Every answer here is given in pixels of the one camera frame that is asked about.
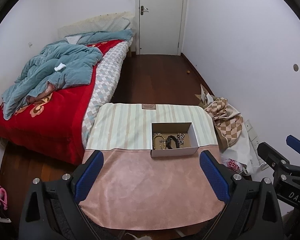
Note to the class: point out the white cardboard jewelry box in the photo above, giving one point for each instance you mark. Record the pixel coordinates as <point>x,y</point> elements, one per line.
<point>173,139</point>

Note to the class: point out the white plastic bag red print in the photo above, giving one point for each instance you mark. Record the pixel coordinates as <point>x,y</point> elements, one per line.
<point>234,165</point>

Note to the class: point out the white door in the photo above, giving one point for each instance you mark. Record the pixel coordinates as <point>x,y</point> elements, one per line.
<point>160,25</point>

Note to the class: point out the white wall power strip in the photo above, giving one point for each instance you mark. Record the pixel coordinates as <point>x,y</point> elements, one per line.
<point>258,164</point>

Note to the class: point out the checkered beige cloth pile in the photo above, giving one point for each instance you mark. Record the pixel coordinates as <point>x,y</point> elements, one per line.
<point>227,121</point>

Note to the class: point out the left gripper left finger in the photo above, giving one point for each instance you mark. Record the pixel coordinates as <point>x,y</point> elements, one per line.
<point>86,174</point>

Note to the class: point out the striped pink table cloth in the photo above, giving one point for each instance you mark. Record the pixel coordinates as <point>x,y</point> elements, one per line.
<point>134,191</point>

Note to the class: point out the bed with red blanket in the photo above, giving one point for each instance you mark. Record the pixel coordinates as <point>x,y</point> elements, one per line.
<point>52,106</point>

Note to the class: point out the pink slipper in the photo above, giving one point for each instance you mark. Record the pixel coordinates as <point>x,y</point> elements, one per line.
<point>3,198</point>

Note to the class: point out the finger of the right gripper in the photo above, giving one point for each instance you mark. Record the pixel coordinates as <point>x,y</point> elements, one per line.
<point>293,143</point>

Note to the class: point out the blue-grey quilt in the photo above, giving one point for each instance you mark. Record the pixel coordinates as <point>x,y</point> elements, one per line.
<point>59,65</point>

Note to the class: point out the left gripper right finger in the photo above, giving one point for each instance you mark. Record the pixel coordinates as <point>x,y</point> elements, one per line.
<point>209,166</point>

